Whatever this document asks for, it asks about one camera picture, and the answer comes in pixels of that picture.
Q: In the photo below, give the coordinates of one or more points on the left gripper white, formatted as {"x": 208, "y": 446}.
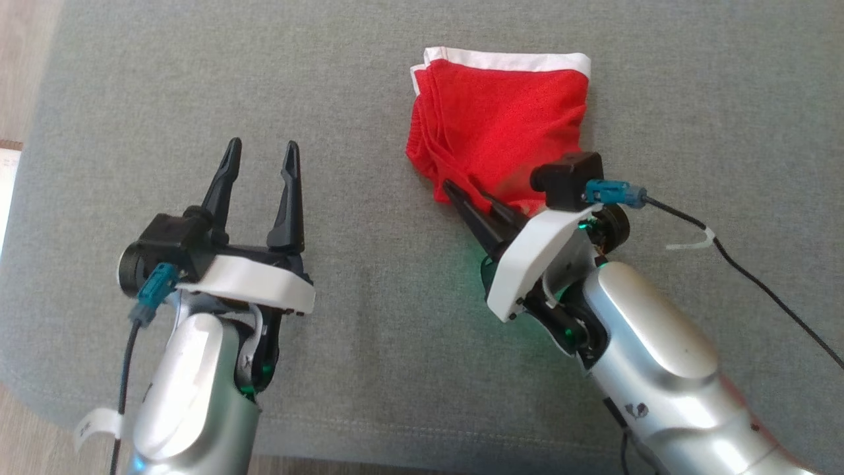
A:
{"x": 257, "y": 284}

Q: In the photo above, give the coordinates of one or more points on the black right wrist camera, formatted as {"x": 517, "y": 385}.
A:
{"x": 570, "y": 181}

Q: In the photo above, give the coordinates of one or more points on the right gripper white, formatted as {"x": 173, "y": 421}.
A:
{"x": 534, "y": 257}

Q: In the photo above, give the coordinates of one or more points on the red mesh shorts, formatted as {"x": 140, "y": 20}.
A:
{"x": 501, "y": 112}

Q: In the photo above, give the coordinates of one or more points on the grey sofa seat cushion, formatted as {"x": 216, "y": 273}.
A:
{"x": 369, "y": 99}

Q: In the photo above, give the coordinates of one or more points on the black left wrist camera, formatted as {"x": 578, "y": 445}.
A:
{"x": 168, "y": 237}

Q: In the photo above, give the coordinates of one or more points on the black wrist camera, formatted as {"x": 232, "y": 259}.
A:
{"x": 570, "y": 181}
{"x": 168, "y": 237}

